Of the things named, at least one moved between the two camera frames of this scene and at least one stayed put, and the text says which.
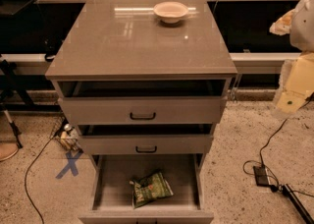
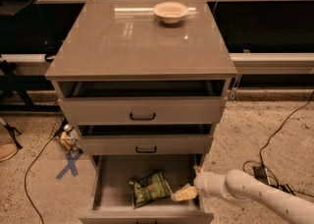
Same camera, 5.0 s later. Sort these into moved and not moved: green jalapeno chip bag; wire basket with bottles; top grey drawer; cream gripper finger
Moved: cream gripper finger
Not moved: wire basket with bottles; green jalapeno chip bag; top grey drawer
